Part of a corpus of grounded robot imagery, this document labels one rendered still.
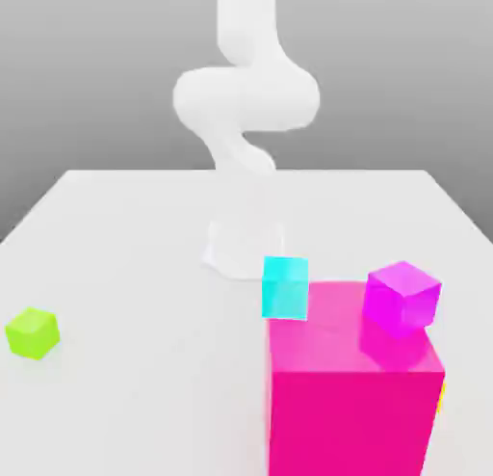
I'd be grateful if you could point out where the small green cube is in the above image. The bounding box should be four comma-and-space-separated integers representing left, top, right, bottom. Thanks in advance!
4, 306, 62, 361

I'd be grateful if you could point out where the large pink box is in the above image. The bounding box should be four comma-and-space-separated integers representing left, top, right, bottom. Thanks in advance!
266, 280, 447, 476

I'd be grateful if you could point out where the small cyan cube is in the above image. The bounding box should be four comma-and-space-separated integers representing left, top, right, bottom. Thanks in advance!
261, 255, 310, 322

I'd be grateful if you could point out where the small magenta cube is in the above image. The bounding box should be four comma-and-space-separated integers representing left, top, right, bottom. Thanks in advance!
362, 260, 443, 337

